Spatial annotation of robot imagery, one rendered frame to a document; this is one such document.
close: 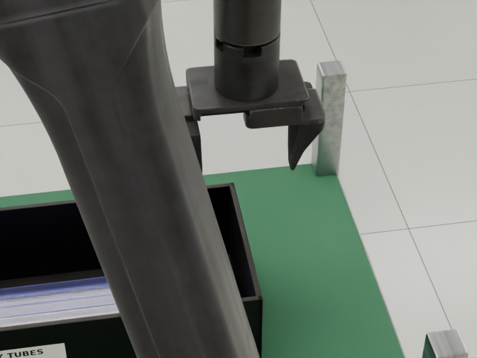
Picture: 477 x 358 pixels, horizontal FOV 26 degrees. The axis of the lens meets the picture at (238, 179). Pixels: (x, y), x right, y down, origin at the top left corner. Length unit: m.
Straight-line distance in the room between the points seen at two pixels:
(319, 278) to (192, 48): 2.16
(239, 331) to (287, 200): 0.76
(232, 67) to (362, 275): 0.37
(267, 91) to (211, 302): 0.46
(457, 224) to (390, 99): 0.55
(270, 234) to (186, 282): 0.76
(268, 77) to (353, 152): 1.97
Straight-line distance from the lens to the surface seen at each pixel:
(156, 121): 0.41
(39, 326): 0.97
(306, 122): 0.91
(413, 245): 2.59
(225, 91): 0.90
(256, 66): 0.88
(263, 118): 0.90
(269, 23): 0.86
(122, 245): 0.44
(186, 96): 0.94
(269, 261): 1.17
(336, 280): 1.15
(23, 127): 2.98
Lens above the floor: 1.77
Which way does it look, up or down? 40 degrees down
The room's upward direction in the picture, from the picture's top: straight up
